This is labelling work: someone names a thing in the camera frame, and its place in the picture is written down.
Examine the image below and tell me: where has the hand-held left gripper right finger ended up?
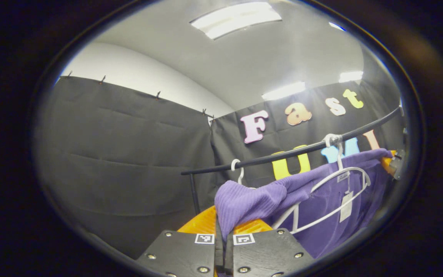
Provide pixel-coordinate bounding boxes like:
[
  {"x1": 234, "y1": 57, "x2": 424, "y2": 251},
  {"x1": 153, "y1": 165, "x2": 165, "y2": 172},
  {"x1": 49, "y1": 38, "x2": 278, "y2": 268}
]
[{"x1": 224, "y1": 218, "x2": 315, "y2": 277}]

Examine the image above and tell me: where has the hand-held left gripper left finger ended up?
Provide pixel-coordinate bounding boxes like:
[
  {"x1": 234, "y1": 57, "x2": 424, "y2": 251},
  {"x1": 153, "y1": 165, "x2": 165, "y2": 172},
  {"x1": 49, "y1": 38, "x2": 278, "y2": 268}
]
[{"x1": 135, "y1": 205, "x2": 225, "y2": 277}]

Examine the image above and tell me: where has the white clothes hanger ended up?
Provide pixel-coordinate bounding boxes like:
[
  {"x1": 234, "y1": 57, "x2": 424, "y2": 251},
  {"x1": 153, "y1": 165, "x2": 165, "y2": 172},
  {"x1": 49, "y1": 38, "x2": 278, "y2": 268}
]
[
  {"x1": 230, "y1": 159, "x2": 256, "y2": 190},
  {"x1": 271, "y1": 133, "x2": 372, "y2": 235}
]

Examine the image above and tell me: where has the purple corduroy jacket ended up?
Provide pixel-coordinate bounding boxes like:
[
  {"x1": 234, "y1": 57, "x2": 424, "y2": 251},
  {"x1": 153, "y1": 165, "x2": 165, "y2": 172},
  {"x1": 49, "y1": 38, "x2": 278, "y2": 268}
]
[{"x1": 214, "y1": 149, "x2": 393, "y2": 259}]

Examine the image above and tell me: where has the black metal clothes rack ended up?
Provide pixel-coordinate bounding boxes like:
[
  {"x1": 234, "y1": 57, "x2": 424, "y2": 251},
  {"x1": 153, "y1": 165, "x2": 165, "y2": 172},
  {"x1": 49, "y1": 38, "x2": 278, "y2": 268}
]
[{"x1": 180, "y1": 106, "x2": 403, "y2": 216}]

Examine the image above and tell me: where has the grey paper hang tag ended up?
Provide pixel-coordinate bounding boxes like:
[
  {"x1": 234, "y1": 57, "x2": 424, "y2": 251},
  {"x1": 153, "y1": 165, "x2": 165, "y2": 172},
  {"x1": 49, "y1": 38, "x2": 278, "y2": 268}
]
[{"x1": 339, "y1": 191, "x2": 354, "y2": 223}]

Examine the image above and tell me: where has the black backdrop cloth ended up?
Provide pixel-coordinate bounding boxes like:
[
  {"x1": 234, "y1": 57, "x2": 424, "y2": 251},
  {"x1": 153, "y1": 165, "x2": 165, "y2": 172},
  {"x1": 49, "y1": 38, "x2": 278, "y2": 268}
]
[{"x1": 33, "y1": 58, "x2": 406, "y2": 260}]

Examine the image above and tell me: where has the large ceiling light panel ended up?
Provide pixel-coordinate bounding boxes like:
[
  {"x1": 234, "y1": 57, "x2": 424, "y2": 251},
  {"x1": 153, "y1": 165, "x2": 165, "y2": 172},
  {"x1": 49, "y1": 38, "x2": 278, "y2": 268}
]
[{"x1": 190, "y1": 1, "x2": 283, "y2": 40}]

